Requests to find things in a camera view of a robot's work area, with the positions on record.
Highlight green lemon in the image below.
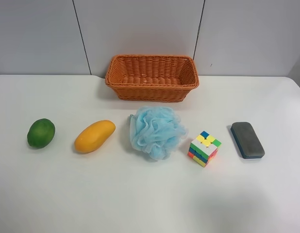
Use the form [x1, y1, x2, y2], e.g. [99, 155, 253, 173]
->
[27, 118, 55, 149]

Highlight blue mesh bath sponge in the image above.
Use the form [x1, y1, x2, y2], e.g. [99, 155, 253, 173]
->
[128, 106, 187, 161]

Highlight yellow mango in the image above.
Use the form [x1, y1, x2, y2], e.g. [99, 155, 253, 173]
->
[74, 120, 116, 153]

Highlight multicoloured puzzle cube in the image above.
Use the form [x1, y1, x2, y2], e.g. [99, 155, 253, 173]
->
[187, 131, 221, 167]

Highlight dark grey board eraser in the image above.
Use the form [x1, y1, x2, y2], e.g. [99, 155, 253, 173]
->
[231, 122, 265, 159]

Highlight orange woven basket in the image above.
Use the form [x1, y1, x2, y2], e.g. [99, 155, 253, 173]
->
[105, 54, 199, 102]

